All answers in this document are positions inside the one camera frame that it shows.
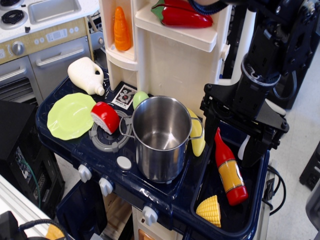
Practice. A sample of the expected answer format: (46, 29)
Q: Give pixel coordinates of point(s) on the yellow corn piece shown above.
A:
(209, 209)

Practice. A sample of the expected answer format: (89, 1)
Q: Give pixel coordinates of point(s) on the cream toy jug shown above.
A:
(87, 75)

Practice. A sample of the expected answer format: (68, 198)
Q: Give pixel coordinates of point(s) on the white left stove knob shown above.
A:
(84, 173)

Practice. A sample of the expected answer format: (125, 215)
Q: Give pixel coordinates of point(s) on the stainless steel pot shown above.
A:
(161, 128)

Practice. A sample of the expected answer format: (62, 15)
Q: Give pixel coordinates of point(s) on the white stove knob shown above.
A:
(150, 215)
(84, 173)
(106, 186)

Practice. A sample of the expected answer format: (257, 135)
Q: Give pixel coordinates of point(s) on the red yellow ketchup bottle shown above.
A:
(232, 181)

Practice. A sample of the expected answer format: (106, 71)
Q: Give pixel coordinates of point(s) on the red white sushi piece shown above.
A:
(105, 117)

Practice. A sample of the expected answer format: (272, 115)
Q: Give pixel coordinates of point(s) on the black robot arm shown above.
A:
(282, 43)

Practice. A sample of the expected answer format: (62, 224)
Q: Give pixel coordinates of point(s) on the wooden grey toy kitchen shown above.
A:
(39, 39)

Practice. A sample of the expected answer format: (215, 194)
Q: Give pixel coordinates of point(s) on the orange toy carrot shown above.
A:
(122, 37)

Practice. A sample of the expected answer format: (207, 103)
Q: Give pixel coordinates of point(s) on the grey toy burner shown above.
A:
(111, 143)

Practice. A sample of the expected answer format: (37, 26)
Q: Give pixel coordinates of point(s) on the black box with cables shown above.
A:
(24, 161)

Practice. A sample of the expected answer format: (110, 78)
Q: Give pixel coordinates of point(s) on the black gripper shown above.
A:
(243, 105)

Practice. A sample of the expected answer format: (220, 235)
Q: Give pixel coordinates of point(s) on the yellow toy banana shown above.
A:
(198, 140)

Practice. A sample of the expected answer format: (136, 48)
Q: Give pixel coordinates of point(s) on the red toy pepper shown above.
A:
(180, 14)

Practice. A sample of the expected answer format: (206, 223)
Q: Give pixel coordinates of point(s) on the grey round button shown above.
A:
(124, 163)

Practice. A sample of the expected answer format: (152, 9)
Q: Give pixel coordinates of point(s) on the navy toy kitchen counter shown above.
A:
(176, 202)

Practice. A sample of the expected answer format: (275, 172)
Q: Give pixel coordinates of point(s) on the white middle stove knob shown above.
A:
(106, 186)

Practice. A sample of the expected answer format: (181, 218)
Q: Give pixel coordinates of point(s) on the white right stove knob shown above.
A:
(150, 215)

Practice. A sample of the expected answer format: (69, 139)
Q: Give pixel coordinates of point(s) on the cream toy kitchen shelf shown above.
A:
(163, 60)

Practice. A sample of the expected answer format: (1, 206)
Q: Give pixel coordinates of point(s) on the light green plate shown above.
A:
(70, 117)

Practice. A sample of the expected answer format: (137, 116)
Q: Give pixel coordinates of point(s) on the black white sticker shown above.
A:
(124, 97)

